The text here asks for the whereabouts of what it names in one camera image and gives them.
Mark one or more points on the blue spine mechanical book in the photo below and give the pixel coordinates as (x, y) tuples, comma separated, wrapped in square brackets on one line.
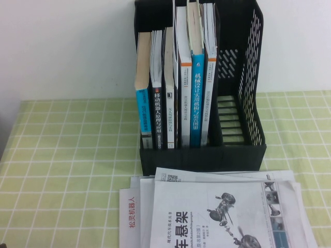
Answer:
[(197, 103)]

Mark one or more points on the cyan spine book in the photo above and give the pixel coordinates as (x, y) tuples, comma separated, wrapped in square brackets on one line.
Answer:
[(143, 111)]

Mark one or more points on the thick white orange-band book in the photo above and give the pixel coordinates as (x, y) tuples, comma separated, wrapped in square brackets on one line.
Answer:
[(185, 103)]

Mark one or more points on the thin white spine book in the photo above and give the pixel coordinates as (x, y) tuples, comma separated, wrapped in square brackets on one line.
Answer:
[(169, 116)]

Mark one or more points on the car suspension book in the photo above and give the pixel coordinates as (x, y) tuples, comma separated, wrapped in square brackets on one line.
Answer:
[(207, 206)]

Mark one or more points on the tall thin white sheet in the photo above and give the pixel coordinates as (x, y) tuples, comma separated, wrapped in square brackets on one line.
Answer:
[(174, 38)]

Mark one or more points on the slim white orange-band book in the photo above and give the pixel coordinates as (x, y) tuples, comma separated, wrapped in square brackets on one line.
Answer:
[(208, 103)]

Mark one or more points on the green checked tablecloth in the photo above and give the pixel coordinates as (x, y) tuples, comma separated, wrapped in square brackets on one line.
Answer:
[(64, 155)]

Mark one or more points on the plain white magazine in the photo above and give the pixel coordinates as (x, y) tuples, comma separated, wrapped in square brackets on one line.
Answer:
[(145, 206)]

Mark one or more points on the black spine robot book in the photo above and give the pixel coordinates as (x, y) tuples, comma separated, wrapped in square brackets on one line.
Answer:
[(157, 116)]

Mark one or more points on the black plastic book holder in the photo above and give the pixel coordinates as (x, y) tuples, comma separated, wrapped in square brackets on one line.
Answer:
[(201, 160)]

